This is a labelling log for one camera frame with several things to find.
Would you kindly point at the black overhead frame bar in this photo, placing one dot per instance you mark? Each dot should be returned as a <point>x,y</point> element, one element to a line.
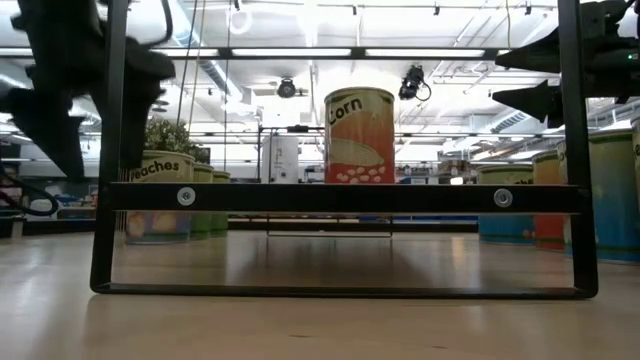
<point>425,58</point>

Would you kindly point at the peaches label can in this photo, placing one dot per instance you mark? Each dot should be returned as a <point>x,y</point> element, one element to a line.
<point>167,170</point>

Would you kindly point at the black overhead camera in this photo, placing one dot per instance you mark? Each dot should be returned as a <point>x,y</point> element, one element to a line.
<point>412,82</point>

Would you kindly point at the orange red label can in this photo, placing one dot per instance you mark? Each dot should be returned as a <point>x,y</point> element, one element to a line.
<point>547,170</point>

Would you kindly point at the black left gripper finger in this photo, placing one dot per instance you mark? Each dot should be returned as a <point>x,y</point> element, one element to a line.
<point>45,130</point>
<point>142,85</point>

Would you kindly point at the white cylindrical tank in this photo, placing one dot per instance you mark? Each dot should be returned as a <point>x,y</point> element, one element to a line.
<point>280,160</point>

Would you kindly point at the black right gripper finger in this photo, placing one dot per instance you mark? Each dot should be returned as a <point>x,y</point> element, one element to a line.
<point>537,100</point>
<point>537,57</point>

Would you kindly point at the blue label can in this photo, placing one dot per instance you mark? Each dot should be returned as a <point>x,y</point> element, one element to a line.
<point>612,200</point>
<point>505,175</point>

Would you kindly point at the green label can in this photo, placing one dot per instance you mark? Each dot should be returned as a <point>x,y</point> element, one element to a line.
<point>221,176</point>
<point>204,172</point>

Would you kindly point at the corn label can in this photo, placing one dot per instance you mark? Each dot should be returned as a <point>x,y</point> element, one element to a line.
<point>359,140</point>

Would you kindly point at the black round ceiling device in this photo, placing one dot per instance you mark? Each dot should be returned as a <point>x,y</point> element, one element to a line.
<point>286,88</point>

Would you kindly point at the potted green plant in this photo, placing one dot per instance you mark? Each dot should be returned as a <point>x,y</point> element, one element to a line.
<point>170,137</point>

